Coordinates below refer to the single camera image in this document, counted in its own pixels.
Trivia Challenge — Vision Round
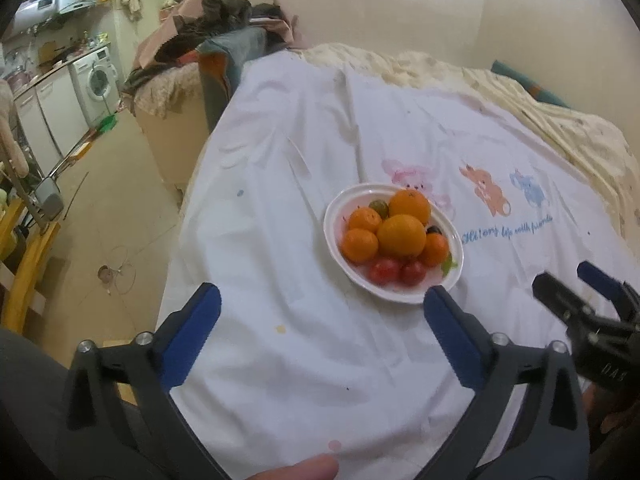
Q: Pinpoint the red cherry tomato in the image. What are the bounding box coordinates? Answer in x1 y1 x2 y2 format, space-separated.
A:
399 260 427 287
368 257 401 286

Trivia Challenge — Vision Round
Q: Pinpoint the teal orange pillow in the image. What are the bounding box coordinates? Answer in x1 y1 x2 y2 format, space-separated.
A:
196 26 286 131

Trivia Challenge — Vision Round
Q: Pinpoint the green lime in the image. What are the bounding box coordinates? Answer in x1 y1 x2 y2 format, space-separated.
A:
369 200 390 220

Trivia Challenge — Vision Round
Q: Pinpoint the cream crumpled blanket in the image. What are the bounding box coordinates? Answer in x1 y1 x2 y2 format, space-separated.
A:
297 44 639 252

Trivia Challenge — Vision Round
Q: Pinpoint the white washing machine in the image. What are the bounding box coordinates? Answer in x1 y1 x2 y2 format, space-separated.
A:
70 46 119 127

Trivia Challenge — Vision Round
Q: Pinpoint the white pink plate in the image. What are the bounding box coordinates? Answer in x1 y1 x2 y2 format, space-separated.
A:
323 183 464 304

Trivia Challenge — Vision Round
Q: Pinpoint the left hand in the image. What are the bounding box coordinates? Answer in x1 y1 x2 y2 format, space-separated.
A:
248 454 340 480

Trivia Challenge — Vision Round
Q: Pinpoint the white kitchen cabinet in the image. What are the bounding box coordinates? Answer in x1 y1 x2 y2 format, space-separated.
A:
14 67 89 176

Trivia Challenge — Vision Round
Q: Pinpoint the yellow wooden chair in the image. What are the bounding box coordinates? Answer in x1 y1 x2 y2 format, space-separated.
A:
1 221 61 335

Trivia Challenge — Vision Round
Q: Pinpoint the small mandarin orange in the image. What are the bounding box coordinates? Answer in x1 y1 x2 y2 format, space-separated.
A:
419 232 450 268

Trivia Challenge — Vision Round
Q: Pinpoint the pile of clothes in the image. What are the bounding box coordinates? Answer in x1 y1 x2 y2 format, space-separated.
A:
122 0 295 98

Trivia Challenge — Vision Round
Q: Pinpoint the large orange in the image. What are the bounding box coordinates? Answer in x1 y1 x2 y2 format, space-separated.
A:
388 188 432 226
376 214 426 258

